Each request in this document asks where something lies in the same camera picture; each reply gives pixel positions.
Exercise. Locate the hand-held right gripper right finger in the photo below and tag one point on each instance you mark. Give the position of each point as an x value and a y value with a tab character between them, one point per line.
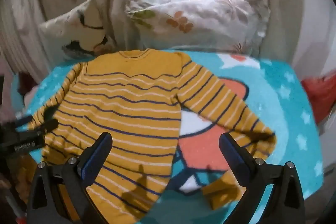
232	158

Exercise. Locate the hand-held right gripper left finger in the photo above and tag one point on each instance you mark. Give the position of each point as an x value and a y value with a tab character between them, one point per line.
94	161

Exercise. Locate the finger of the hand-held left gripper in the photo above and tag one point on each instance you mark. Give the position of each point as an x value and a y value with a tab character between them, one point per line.
44	126
48	113

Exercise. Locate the yellow striped sweater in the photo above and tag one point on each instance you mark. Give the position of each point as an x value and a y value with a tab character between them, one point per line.
126	108

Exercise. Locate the teal printed blanket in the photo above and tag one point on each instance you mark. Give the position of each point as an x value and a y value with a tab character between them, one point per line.
275	108

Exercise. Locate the cream silhouette print cushion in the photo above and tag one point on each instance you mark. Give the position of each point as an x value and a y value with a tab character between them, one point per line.
73	29

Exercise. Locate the red cloth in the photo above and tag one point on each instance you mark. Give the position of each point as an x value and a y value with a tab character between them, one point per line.
323	95

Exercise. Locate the white floral pillow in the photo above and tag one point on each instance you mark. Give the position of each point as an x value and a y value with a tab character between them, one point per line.
210	19

